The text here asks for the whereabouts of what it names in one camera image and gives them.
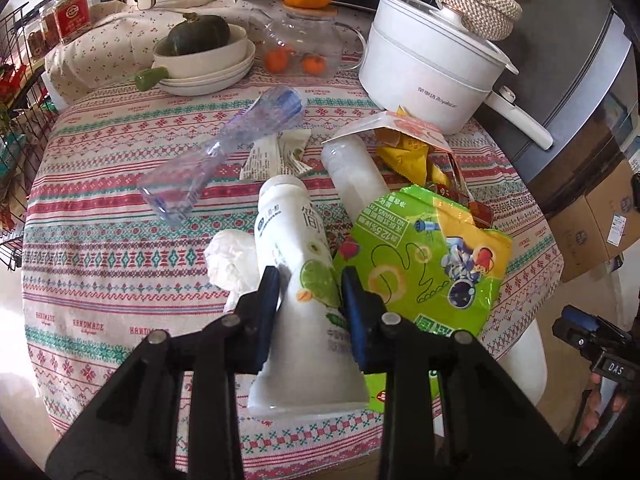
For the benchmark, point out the green snack bag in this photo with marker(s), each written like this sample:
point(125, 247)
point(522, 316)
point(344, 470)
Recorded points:
point(415, 245)

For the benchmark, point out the small yellow snack wrapper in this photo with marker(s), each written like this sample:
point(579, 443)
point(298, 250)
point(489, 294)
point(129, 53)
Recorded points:
point(440, 172)

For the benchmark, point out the floral white cloth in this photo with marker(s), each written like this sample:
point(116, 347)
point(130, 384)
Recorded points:
point(115, 45)

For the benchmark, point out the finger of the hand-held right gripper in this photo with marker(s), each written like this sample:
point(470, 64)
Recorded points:
point(575, 319)

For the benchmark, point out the white trash bin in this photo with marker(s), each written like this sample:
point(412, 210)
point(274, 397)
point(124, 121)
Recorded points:
point(525, 365)

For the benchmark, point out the person's right hand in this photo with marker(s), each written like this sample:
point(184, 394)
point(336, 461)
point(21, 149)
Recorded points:
point(612, 405)

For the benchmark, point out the translucent white plastic cup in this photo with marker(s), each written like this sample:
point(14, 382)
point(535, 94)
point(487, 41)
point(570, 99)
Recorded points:
point(350, 175)

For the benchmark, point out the dark green squash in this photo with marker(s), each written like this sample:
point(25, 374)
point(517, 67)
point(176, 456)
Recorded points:
point(200, 35)

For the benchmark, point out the grey refrigerator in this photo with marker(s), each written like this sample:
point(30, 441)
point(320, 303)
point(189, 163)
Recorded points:
point(565, 85)

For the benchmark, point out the large yellow snack wrapper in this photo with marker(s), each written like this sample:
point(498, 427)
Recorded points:
point(405, 160)

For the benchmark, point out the white tissue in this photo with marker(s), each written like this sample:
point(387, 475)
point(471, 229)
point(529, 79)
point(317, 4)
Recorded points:
point(230, 260)

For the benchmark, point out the clear plastic bottle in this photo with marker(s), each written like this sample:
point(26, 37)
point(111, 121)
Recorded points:
point(235, 135)

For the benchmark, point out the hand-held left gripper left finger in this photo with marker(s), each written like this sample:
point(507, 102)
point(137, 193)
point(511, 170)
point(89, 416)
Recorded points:
point(267, 310)

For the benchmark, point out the white yogurt bottle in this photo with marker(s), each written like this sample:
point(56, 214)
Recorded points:
point(295, 240)

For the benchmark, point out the cardboard box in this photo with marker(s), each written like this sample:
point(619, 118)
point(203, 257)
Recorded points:
point(590, 220)

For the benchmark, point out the small orange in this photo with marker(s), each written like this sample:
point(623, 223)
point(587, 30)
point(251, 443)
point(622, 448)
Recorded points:
point(277, 60)
point(313, 65)

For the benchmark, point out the orange and white carton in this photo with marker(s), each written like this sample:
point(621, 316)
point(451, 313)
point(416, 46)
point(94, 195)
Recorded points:
point(400, 127)

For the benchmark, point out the red-brown snack wrapper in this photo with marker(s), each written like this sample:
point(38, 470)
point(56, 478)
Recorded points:
point(475, 205)

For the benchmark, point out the white and green wrapper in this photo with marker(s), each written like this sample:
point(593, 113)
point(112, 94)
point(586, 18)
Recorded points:
point(280, 152)

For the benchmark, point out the patterned tablecloth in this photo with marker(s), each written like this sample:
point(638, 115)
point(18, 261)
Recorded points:
point(125, 260)

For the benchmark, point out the white bowl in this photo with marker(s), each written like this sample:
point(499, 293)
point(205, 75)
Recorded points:
point(215, 57)

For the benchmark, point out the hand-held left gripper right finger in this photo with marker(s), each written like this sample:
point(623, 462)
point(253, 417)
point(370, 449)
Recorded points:
point(352, 310)

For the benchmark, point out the white electric pot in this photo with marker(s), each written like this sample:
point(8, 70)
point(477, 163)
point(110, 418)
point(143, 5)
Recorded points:
point(425, 75)

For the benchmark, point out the glass jar with small oranges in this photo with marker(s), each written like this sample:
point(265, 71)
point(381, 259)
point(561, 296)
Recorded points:
point(300, 35)

